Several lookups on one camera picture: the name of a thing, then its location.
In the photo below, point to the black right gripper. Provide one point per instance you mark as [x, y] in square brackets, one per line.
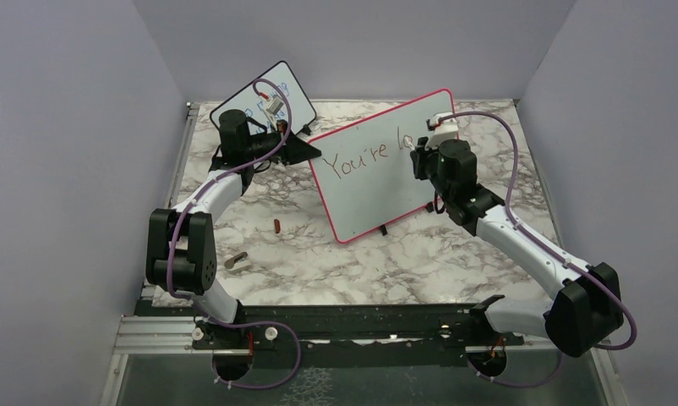
[419, 155]

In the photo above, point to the pink framed whiteboard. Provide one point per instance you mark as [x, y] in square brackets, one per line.
[365, 174]

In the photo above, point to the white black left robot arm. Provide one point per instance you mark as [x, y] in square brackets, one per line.
[181, 251]

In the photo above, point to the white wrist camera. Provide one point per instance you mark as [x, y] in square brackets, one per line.
[271, 107]
[442, 126]

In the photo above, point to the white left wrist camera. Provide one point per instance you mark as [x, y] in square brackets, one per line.
[271, 107]

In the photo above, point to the white whiteboard marker pen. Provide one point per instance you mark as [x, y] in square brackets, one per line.
[408, 141]

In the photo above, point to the grey whiteboard eraser block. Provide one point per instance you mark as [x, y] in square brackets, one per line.
[238, 263]

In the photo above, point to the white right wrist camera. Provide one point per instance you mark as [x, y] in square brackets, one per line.
[442, 126]

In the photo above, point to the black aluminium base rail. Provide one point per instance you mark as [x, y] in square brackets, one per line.
[326, 336]

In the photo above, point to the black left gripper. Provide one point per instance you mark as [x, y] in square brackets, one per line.
[297, 150]

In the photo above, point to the black framed written whiteboard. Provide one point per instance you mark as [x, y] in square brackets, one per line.
[253, 106]

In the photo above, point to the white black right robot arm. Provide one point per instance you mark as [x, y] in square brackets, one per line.
[583, 304]

